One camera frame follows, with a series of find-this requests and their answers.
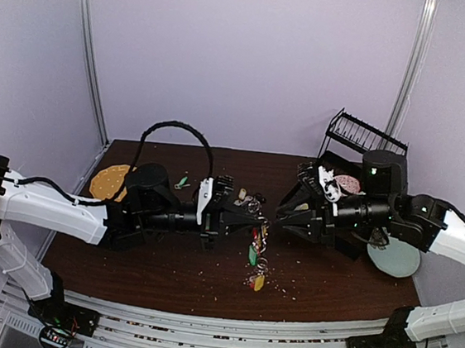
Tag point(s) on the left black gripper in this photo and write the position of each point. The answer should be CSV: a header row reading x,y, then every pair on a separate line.
x,y
218,222

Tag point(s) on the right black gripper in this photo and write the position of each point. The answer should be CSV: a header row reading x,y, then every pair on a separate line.
x,y
320,216

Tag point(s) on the metal keyring with red handle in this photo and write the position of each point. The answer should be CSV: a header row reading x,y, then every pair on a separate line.
x,y
262,262

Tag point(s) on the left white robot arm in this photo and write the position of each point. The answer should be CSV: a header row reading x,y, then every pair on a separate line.
x,y
148,206

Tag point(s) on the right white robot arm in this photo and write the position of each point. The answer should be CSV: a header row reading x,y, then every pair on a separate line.
x,y
426,223

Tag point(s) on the keys with yellow tag cluster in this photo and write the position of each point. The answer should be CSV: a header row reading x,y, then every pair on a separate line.
x,y
244,197

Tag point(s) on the key with dark green tag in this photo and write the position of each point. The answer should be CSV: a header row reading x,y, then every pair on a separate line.
x,y
183,183

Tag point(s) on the pink patterned bowl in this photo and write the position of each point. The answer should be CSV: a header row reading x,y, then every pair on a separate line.
x,y
348,184

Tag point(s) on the black dish rack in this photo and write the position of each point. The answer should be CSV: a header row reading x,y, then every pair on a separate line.
x,y
358,136

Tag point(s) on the pale green plate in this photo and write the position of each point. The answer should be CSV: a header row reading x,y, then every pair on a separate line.
x,y
396,259

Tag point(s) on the yellow dotted plate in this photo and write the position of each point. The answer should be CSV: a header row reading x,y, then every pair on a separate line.
x,y
107,182

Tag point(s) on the red tag on ring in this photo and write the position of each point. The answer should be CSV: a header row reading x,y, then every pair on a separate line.
x,y
256,235

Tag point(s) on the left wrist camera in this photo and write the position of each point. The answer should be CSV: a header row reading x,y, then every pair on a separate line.
x,y
212,192

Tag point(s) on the green tag on ring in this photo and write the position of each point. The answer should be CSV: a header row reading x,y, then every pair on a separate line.
x,y
253,255

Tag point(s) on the yellow tag on ring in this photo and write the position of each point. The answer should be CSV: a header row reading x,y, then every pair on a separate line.
x,y
257,282

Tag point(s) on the right aluminium frame post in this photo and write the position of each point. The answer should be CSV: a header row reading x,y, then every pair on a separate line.
x,y
413,69

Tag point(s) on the aluminium frame post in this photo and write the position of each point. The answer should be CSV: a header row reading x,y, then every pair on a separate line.
x,y
413,69
91,71

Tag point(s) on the left aluminium frame post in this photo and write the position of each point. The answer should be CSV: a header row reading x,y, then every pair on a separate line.
x,y
91,71

